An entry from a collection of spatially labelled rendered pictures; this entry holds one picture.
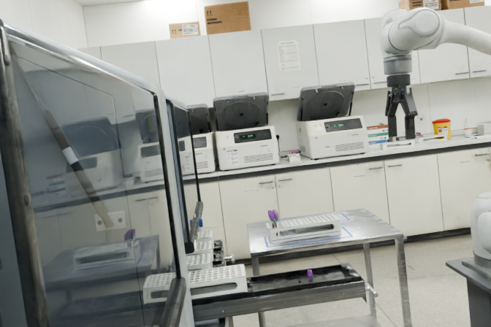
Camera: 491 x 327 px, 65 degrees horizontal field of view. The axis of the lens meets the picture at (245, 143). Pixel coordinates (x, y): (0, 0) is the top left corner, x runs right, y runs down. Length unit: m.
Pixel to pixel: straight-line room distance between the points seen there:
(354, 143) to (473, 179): 1.20
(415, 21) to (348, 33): 2.87
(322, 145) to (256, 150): 0.61
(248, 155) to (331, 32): 1.48
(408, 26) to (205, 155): 2.55
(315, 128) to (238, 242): 1.26
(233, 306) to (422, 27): 0.96
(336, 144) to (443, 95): 1.59
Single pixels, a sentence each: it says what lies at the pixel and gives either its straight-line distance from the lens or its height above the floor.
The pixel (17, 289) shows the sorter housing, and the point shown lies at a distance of 1.02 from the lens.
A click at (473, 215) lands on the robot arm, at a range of 1.58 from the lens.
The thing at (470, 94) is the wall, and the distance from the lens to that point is 4.95.
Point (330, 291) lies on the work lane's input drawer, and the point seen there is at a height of 0.79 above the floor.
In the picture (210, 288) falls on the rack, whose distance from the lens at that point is 1.31.
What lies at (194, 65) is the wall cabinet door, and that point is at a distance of 3.81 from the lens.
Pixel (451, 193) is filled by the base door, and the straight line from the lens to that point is 4.14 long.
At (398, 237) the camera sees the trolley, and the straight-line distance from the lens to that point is 1.65.
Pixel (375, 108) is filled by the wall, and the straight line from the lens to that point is 4.43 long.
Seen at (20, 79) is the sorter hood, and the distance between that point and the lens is 0.30.
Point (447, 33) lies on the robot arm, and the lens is 1.30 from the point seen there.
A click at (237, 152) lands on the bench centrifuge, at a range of 3.48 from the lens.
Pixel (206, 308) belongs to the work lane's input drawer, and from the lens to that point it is 1.23.
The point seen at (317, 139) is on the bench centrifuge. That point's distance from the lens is 3.59.
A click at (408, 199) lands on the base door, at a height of 0.43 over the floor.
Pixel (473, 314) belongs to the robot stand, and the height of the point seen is 0.53.
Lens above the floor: 1.32
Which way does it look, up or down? 3 degrees down
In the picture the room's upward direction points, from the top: 7 degrees counter-clockwise
